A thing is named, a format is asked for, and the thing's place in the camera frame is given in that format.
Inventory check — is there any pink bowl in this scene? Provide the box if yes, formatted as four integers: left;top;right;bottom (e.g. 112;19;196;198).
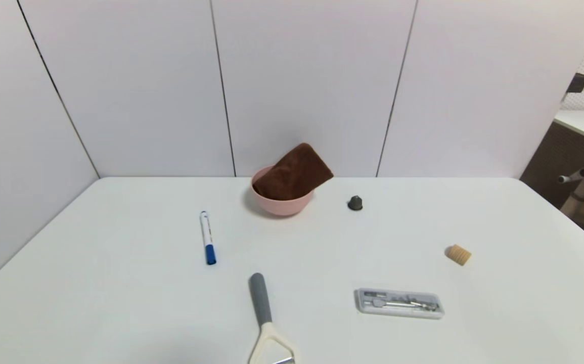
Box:
250;165;316;217

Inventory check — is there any clear plastic compass case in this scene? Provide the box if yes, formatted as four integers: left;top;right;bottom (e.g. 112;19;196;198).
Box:
354;288;445;320

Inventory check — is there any white marker with blue cap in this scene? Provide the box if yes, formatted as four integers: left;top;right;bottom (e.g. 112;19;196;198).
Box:
200;211;217;265

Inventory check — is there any tan cork stopper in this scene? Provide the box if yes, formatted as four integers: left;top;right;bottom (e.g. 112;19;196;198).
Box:
446;244;472;266

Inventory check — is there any brown cloth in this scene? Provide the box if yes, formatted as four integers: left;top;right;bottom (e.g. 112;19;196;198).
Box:
252;143;334;201

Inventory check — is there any peeler with grey handle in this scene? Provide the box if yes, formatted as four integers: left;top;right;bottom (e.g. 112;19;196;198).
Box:
248;272;295;364

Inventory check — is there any grey desk crank handle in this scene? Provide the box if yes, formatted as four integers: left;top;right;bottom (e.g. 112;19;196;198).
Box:
557;168;584;184

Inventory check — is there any brown desk side panel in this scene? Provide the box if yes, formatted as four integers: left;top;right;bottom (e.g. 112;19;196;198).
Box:
520;121;584;209

